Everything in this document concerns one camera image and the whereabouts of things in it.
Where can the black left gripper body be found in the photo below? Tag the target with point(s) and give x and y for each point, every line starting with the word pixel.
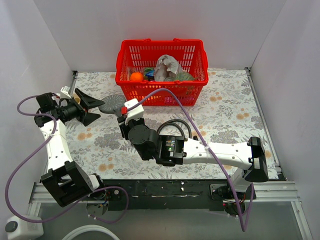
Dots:
pixel 82 110

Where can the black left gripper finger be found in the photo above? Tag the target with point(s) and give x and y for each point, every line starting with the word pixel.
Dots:
pixel 88 102
pixel 89 118

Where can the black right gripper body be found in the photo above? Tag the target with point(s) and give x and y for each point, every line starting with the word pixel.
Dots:
pixel 122 126

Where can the grey handheld shower head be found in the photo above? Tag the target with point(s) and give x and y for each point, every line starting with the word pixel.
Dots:
pixel 113 104

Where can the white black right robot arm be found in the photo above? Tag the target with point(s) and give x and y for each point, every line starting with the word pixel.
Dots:
pixel 168 150

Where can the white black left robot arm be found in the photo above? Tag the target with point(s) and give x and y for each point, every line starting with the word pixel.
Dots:
pixel 65 180

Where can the beige tape roll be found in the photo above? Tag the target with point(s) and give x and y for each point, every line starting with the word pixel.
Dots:
pixel 76 98

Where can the orange fruit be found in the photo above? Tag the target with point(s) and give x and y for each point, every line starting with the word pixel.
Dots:
pixel 136 77

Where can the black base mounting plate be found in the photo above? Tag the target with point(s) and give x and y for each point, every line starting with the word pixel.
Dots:
pixel 162 194

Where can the blue packaged item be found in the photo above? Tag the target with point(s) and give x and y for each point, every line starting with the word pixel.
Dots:
pixel 149 73

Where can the red plastic shopping basket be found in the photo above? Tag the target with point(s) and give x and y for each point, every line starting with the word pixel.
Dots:
pixel 137 55

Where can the green netted item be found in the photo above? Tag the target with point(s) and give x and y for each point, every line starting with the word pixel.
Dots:
pixel 184 76

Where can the crumpled grey paper bag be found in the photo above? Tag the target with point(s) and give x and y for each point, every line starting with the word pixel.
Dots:
pixel 166 66

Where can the white power adapter box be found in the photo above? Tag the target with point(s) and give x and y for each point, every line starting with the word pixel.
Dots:
pixel 18 229

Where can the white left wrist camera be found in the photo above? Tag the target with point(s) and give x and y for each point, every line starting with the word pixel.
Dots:
pixel 65 93

